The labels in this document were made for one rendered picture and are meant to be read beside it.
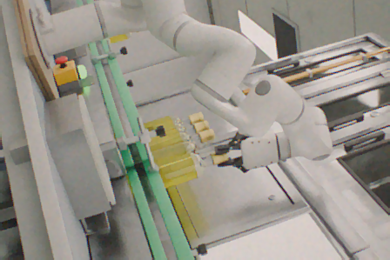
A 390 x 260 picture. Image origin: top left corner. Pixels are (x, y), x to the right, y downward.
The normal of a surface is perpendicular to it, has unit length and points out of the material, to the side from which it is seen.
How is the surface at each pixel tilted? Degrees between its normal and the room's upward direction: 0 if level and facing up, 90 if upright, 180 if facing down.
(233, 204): 90
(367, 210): 90
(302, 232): 90
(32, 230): 90
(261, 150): 106
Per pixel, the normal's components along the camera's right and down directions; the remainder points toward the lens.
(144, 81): 0.29, 0.45
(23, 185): 0.00, -0.47
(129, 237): -0.18, -0.84
